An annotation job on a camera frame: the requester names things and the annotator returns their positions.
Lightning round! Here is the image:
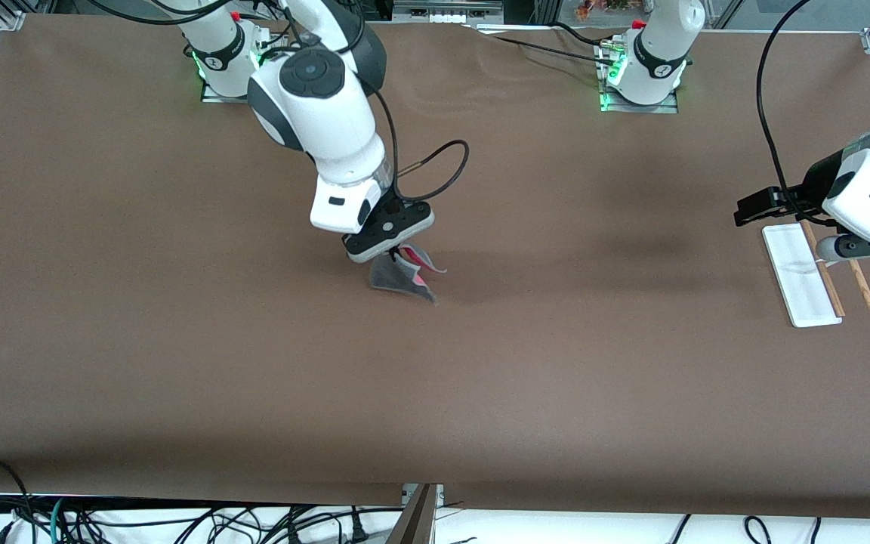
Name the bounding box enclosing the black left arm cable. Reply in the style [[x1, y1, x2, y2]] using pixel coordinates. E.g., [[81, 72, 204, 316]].
[[755, 0, 842, 226]]

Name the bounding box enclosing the white power strip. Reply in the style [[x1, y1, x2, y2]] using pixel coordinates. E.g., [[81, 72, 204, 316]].
[[393, 0, 504, 24]]

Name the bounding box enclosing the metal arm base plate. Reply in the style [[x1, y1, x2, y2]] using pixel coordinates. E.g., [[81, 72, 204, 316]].
[[201, 76, 256, 104], [600, 89, 679, 115]]

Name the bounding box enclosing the orange red object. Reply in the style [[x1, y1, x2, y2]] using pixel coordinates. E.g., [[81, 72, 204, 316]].
[[575, 0, 634, 20]]

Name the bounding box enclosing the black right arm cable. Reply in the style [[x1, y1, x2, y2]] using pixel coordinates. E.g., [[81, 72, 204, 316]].
[[88, 0, 470, 203]]

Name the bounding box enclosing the small metal bracket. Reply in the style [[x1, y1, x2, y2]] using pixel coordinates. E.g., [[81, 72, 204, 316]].
[[402, 484, 446, 508]]

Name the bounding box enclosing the grey towel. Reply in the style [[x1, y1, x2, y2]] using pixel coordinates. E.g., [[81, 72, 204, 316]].
[[369, 243, 449, 307]]

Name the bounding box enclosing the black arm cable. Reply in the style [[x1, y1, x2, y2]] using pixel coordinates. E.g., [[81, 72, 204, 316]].
[[88, 0, 470, 203], [755, 0, 842, 226]]

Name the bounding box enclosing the brown wooden beam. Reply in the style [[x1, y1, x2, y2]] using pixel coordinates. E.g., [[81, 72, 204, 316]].
[[388, 484, 440, 544]]

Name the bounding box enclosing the thin black cable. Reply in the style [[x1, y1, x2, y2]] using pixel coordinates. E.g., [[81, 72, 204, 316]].
[[492, 34, 609, 66]]

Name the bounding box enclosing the brown table mat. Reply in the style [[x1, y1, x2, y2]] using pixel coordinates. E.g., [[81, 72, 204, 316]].
[[0, 14, 870, 522]]

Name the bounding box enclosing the white rack base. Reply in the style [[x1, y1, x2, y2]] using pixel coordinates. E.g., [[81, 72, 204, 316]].
[[761, 224, 844, 329]]

